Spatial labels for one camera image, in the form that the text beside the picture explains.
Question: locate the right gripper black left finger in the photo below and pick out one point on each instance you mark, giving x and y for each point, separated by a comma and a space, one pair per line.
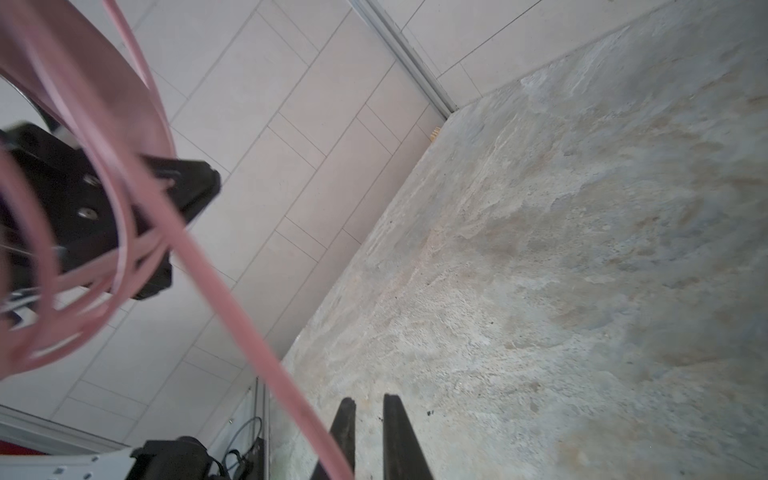
343, 430

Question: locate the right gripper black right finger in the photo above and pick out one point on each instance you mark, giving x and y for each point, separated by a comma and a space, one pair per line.
403, 458

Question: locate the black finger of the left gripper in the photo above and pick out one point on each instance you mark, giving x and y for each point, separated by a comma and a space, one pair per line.
78, 209

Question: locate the pink cat-ear headphones with cable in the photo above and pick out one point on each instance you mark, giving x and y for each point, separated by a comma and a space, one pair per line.
88, 117

